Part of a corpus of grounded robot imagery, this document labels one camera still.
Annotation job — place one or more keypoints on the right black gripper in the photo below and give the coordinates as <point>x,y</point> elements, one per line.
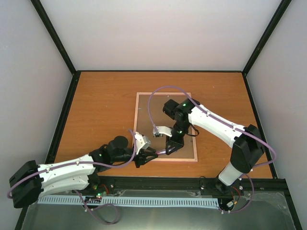
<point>171,141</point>

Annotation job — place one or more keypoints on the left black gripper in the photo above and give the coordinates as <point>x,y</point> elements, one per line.
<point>143,155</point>

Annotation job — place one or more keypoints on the blue red screwdriver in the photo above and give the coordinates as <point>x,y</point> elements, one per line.
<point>164,152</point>

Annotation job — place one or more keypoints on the pink photo frame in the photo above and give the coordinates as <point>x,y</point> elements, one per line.
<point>151,121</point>

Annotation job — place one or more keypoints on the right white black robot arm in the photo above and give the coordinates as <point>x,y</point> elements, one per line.
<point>247,147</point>

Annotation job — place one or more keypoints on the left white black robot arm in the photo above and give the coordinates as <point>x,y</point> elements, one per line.
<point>33,181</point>

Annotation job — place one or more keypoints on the grey metal front plate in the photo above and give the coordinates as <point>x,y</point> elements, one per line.
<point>254,211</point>

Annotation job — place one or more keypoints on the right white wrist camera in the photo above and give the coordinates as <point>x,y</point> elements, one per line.
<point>159,131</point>

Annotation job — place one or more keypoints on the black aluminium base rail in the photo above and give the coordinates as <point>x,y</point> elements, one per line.
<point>206,186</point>

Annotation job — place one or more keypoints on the light blue cable duct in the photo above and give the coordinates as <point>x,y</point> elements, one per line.
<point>132,201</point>

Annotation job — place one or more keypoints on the black cage frame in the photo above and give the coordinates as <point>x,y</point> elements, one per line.
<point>38,6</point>

